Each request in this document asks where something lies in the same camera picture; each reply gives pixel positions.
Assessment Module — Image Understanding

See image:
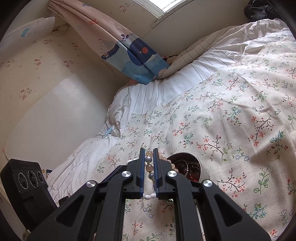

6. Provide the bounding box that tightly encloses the black clothing pile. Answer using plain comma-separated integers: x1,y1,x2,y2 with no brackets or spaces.
244,0,280,22

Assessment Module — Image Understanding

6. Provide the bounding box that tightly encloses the window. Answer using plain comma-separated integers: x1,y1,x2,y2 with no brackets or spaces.
134,0,191,17

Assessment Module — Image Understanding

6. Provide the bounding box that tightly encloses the floral bed cover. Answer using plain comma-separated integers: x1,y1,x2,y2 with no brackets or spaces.
93,32,295,240

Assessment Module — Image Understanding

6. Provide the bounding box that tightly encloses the white striped duvet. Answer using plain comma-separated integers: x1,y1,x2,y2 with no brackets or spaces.
47,19,292,201

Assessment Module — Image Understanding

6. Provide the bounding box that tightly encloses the pink bead bracelet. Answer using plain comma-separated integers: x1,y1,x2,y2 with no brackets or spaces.
144,149,180,173

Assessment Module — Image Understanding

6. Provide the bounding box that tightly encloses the round silver metal tin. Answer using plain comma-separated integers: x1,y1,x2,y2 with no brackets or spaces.
159,152,209,200

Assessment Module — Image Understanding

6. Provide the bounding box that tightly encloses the beige striped pillow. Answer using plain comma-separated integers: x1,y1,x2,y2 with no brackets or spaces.
159,24,247,79

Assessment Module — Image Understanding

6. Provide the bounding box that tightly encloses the white bead bracelet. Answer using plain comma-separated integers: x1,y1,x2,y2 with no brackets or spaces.
127,155,158,201

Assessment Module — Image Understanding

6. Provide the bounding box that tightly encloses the blue cartoon curtain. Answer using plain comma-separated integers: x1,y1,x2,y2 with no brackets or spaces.
48,1,169,84

